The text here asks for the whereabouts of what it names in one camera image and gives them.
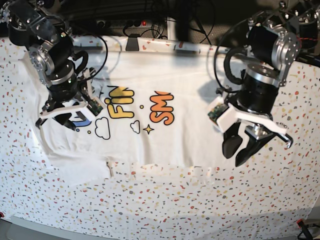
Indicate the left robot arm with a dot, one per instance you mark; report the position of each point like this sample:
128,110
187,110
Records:
275,39

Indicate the black table clamp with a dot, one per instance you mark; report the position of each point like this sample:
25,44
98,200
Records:
132,43

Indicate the white printed T-shirt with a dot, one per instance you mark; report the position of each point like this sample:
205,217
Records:
155,118

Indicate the terrazzo patterned tablecloth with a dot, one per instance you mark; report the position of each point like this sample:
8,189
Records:
263,199

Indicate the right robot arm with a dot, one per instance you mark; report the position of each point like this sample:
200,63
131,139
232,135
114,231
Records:
49,47

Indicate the grey metal post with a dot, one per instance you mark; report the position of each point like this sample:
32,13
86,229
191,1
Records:
171,28

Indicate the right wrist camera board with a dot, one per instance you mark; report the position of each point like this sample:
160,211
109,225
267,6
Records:
95,106

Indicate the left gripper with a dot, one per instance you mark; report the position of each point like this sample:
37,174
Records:
255,100

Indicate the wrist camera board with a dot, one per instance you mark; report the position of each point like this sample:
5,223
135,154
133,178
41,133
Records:
95,106
216,108

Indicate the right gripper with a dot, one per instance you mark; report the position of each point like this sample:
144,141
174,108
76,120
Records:
68,95

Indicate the red black corner clamp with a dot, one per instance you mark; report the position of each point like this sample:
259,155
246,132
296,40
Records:
305,233

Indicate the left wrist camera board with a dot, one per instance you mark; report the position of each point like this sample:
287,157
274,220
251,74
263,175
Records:
216,108

